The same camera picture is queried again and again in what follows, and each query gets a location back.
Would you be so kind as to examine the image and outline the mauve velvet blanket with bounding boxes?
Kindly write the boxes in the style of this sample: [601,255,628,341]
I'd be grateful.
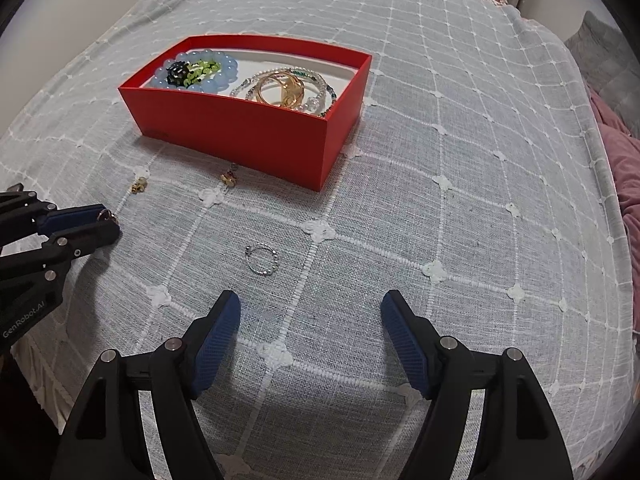
[587,84,640,281]

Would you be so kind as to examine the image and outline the light blue bead bracelet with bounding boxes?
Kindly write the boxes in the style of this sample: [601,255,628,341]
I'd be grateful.
[150,49,239,94]

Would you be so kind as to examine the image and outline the grey checked bedspread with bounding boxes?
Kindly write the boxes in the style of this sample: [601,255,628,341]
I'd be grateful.
[1,0,636,479]

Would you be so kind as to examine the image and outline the gold bangle ring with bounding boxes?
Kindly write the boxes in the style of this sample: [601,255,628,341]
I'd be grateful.
[255,70,305,110]

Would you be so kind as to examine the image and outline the green black bead bracelet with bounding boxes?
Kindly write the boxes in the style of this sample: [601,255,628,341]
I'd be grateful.
[165,58,224,87]

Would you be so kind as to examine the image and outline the small silver bead ring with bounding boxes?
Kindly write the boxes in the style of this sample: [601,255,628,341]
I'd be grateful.
[244,244,280,276]

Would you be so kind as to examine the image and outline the red jewelry box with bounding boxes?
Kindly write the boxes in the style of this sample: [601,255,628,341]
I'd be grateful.
[118,34,372,192]

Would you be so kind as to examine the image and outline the grey quilted pillow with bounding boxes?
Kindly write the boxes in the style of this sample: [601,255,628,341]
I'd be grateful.
[565,11,640,139]

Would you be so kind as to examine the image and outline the small gold earring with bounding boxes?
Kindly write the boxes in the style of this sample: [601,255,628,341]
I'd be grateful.
[220,164,238,188]

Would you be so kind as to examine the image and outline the clear crystal bead necklace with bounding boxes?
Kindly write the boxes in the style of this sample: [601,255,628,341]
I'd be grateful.
[229,65,338,117]

